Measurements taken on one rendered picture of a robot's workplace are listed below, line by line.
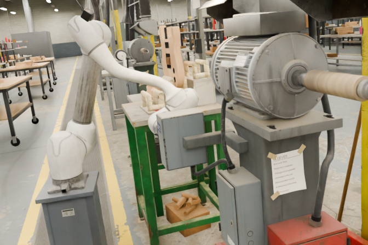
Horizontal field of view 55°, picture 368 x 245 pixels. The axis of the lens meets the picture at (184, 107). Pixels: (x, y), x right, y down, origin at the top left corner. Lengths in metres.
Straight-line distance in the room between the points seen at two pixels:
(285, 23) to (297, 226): 0.62
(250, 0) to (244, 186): 0.69
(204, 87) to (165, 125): 1.04
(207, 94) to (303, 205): 1.22
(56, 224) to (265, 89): 1.28
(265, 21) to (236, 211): 0.59
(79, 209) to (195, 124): 0.84
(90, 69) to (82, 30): 0.26
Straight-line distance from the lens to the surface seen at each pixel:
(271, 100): 1.05
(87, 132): 1.99
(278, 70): 1.04
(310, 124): 1.07
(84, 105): 1.96
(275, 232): 1.17
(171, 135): 1.27
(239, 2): 1.39
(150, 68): 3.89
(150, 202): 2.24
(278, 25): 1.10
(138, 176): 2.76
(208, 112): 2.15
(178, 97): 1.71
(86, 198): 1.86
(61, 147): 1.83
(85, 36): 1.73
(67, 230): 1.94
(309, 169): 1.21
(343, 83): 0.88
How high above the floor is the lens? 1.41
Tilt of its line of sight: 12 degrees down
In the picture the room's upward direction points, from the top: 6 degrees counter-clockwise
